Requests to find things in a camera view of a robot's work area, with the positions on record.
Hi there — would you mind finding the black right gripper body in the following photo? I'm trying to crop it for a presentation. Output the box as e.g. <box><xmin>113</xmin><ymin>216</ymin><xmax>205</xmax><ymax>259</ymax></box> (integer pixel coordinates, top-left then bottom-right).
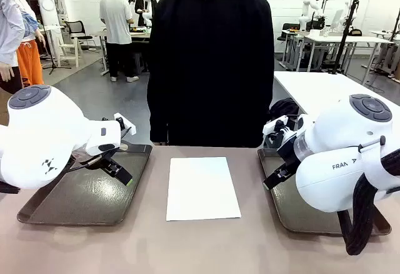
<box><xmin>276</xmin><ymin>131</ymin><xmax>298</xmax><ymax>166</ymax></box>

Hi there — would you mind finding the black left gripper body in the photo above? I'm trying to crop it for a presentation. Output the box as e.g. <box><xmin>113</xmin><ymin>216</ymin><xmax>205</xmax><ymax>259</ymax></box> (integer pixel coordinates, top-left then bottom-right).
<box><xmin>99</xmin><ymin>150</ymin><xmax>122</xmax><ymax>171</ymax></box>

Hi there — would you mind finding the white A4 paper stack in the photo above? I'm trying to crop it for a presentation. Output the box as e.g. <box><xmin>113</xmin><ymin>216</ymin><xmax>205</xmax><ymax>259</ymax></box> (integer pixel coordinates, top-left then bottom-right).
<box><xmin>165</xmin><ymin>156</ymin><xmax>243</xmax><ymax>222</ymax></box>

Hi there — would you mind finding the dark brown plastic tray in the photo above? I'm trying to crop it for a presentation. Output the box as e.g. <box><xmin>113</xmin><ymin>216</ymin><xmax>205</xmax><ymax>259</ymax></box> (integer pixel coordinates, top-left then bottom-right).
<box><xmin>17</xmin><ymin>142</ymin><xmax>153</xmax><ymax>227</ymax></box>
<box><xmin>257</xmin><ymin>147</ymin><xmax>393</xmax><ymax>236</ymax></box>

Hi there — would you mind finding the large white table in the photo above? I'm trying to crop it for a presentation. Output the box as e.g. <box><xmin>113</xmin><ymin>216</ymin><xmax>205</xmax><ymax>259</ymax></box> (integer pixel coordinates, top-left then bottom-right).
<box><xmin>273</xmin><ymin>70</ymin><xmax>400</xmax><ymax>118</ymax></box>

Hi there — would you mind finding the black floor stand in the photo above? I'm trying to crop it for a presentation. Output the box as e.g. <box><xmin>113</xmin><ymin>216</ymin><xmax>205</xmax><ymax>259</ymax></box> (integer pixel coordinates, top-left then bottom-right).
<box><xmin>41</xmin><ymin>29</ymin><xmax>72</xmax><ymax>75</ymax></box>

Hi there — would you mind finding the white wooden chair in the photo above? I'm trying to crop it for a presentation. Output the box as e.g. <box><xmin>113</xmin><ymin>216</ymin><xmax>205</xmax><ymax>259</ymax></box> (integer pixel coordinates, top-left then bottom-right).
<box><xmin>57</xmin><ymin>38</ymin><xmax>81</xmax><ymax>68</ymax></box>

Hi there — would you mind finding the person in black jacket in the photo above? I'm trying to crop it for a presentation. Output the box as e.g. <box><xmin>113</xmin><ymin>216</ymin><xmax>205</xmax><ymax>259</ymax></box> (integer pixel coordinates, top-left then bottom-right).
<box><xmin>146</xmin><ymin>0</ymin><xmax>276</xmax><ymax>149</ymax></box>

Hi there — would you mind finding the mannequin with orange trousers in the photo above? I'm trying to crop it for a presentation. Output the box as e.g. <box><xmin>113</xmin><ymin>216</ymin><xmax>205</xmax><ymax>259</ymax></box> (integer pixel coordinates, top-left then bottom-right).
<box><xmin>15</xmin><ymin>0</ymin><xmax>46</xmax><ymax>88</ymax></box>

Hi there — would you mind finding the tall black tripod pole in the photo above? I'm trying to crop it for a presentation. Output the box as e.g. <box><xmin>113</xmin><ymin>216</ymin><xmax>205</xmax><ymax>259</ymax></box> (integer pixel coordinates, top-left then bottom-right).
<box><xmin>331</xmin><ymin>0</ymin><xmax>360</xmax><ymax>75</ymax></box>

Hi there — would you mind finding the light wooden work table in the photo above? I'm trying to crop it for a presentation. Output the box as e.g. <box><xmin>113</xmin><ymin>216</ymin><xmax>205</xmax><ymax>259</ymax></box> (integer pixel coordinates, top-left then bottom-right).
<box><xmin>99</xmin><ymin>29</ymin><xmax>151</xmax><ymax>76</ymax></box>

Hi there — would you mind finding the black mesh office chair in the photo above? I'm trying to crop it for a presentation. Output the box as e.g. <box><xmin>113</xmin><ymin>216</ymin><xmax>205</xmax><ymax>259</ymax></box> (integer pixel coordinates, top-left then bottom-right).
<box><xmin>64</xmin><ymin>20</ymin><xmax>94</xmax><ymax>51</ymax></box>

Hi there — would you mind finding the man in white T-shirt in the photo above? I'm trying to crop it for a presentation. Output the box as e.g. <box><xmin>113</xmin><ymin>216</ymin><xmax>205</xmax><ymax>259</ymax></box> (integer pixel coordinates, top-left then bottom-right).
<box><xmin>99</xmin><ymin>0</ymin><xmax>141</xmax><ymax>83</ymax></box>

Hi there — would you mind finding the white computer monitor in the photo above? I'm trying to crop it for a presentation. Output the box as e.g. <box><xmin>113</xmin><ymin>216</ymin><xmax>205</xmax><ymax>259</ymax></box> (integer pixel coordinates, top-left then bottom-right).
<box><xmin>331</xmin><ymin>9</ymin><xmax>344</xmax><ymax>33</ymax></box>

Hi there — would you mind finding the white humanoid robot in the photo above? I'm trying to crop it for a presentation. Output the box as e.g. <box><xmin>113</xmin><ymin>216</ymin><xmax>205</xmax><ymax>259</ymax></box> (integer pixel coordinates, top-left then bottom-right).
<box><xmin>126</xmin><ymin>0</ymin><xmax>156</xmax><ymax>29</ymax></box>

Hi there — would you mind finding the tall white air conditioner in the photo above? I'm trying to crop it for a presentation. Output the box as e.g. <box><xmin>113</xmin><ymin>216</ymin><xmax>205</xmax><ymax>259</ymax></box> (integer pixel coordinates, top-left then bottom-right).
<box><xmin>33</xmin><ymin>0</ymin><xmax>61</xmax><ymax>28</ymax></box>

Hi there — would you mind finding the black tripod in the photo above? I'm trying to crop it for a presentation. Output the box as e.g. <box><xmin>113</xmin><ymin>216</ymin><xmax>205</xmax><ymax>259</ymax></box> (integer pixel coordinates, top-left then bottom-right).
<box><xmin>389</xmin><ymin>3</ymin><xmax>400</xmax><ymax>42</ymax></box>

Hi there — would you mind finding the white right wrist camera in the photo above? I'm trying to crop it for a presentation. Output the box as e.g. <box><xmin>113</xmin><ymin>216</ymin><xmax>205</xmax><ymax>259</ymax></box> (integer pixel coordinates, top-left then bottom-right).
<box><xmin>262</xmin><ymin>115</ymin><xmax>290</xmax><ymax>143</ymax></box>

